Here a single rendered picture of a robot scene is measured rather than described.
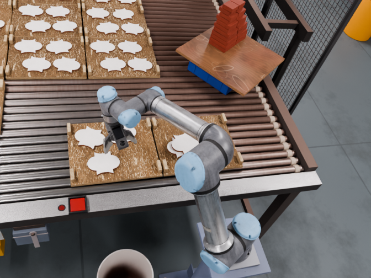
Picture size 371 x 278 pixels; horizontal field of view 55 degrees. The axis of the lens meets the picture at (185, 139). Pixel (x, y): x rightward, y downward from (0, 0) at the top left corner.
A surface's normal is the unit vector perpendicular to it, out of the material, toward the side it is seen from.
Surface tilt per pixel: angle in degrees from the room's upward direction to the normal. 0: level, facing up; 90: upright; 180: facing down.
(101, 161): 0
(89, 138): 0
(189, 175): 86
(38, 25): 0
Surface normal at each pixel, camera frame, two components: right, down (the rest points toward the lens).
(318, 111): 0.18, -0.62
